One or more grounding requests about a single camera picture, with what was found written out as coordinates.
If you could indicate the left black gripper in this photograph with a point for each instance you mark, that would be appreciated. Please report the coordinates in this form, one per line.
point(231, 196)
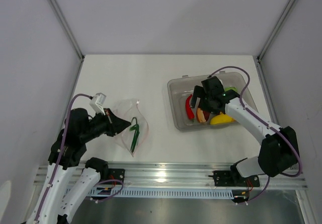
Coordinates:
point(115, 124)

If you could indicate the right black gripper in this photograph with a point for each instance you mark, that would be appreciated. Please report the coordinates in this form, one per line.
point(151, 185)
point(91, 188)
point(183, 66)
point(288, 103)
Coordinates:
point(198, 92)

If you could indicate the green onion stalks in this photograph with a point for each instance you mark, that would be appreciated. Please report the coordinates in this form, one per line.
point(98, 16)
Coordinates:
point(135, 128)

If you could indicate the clear zip top bag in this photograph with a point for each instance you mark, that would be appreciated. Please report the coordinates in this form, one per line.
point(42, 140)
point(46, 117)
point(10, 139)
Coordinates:
point(127, 109)

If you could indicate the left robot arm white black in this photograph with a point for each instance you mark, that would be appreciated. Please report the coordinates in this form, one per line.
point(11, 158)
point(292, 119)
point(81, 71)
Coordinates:
point(55, 204)

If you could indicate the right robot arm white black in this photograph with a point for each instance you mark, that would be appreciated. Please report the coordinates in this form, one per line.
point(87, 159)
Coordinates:
point(278, 146)

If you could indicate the grey translucent plastic bin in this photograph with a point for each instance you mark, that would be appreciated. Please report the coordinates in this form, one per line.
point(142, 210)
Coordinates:
point(180, 89)

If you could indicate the red chili pepper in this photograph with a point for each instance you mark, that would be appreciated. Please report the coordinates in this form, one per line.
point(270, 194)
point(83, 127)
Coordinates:
point(189, 112)

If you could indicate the green round vegetable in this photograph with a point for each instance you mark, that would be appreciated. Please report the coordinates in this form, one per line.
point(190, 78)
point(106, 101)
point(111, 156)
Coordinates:
point(231, 88)

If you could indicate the yellow mango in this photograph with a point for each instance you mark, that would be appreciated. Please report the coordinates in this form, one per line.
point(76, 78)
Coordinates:
point(221, 119)

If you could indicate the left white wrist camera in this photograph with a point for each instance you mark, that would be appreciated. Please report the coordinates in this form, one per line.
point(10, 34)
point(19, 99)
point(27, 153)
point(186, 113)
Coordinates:
point(97, 102)

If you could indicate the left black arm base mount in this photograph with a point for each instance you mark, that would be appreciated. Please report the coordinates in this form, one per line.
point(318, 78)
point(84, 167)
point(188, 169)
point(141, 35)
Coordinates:
point(116, 175)

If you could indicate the white slotted cable duct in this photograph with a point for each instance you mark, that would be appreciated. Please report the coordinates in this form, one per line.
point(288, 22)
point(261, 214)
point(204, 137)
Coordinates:
point(208, 193)

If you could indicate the aluminium rail beam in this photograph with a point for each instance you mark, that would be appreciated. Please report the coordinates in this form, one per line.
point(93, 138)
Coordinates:
point(174, 175)

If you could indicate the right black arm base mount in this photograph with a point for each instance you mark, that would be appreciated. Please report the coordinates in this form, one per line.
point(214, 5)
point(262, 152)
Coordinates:
point(224, 178)

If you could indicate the right aluminium frame post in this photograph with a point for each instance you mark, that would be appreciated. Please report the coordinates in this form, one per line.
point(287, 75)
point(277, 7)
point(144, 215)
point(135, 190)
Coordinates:
point(286, 12)

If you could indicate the aluminium frame post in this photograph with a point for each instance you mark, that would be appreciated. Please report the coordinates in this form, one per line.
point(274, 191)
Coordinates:
point(286, 12)
point(66, 27)

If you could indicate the left aluminium frame post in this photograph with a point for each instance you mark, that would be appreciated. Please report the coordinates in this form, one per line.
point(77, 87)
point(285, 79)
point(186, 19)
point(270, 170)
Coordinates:
point(66, 27)

